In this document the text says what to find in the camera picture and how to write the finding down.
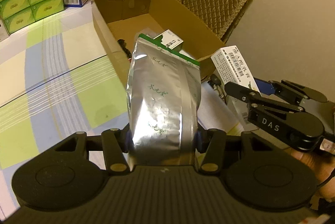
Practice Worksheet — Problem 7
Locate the beige diffuser box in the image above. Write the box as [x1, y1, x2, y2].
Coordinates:
[0, 18, 7, 42]

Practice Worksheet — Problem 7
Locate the silver foil pouch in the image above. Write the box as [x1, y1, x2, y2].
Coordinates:
[126, 33, 201, 168]

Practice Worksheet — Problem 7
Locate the desktop with checked cloth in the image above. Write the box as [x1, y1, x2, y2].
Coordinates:
[0, 6, 252, 201]

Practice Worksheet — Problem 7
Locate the green medicine box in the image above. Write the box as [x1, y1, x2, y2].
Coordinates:
[153, 30, 184, 53]

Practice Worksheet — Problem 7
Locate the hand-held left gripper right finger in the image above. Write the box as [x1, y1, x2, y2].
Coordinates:
[195, 128, 273, 171]

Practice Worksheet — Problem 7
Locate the long white tube box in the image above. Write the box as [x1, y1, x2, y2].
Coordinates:
[211, 45, 262, 135]

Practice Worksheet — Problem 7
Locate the brown cardboard box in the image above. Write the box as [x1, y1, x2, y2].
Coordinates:
[90, 0, 227, 88]

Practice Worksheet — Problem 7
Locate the small black object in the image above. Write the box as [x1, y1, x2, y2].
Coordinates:
[117, 39, 131, 57]

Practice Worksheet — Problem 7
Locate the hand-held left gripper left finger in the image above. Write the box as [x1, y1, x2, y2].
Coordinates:
[54, 128, 130, 176]

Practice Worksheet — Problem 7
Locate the person's right hand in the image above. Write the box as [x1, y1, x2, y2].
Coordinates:
[290, 149, 335, 198]

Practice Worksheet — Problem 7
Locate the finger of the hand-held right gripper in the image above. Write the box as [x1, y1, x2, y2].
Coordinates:
[253, 77, 329, 109]
[224, 82, 263, 106]

